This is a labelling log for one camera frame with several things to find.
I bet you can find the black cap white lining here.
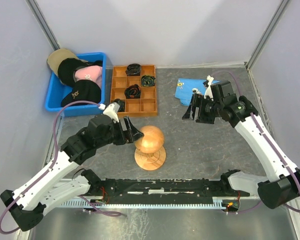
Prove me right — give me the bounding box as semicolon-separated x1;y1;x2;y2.
57;58;103;87

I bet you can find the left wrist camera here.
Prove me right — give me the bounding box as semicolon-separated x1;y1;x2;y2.
103;102;120;123

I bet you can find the wooden hat stand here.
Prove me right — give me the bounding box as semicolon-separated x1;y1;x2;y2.
134;125;167;171

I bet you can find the black cap gold letter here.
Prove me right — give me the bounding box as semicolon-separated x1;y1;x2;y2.
61;80;102;107

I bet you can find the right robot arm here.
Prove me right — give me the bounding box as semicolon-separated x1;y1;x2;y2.
182;76;300;213

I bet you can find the blue plastic bin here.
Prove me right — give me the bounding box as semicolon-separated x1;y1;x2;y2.
45;52;107;117

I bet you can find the beige cap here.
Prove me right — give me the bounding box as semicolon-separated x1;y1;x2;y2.
46;48;79;76

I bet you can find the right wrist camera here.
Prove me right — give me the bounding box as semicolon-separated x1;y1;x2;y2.
203;75;214;99

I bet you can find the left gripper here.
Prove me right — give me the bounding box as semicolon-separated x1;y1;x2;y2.
96;115;144;148

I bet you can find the rolled dark green belt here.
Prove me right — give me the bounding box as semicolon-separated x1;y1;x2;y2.
113;98;125;112

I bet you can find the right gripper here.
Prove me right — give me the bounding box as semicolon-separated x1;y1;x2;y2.
181;93;223;125

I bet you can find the wooden compartment tray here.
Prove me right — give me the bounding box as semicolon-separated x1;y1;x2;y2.
110;65;158;117

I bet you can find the rolled black brown belt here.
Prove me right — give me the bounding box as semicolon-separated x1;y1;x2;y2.
124;84;141;99

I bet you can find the pink cap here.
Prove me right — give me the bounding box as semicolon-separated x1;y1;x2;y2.
74;65;103;83

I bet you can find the blue cable duct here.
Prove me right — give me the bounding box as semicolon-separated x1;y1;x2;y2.
59;197;227;209

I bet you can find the blue astronaut print cloth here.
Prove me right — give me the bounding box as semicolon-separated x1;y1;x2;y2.
174;78;207;107

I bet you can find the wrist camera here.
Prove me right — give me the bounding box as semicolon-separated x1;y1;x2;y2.
203;75;214;99
103;102;120;123

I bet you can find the rolled green black belt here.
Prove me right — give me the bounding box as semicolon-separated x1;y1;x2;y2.
140;75;156;87

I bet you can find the rolled black belt top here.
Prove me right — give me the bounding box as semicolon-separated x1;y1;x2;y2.
125;63;142;77

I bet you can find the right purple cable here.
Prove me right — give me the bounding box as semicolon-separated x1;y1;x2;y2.
212;71;300;215

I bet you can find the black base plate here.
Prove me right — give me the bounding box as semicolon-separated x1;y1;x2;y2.
86;178;250;205

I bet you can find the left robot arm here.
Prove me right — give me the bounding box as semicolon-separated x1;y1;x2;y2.
0;114;144;232

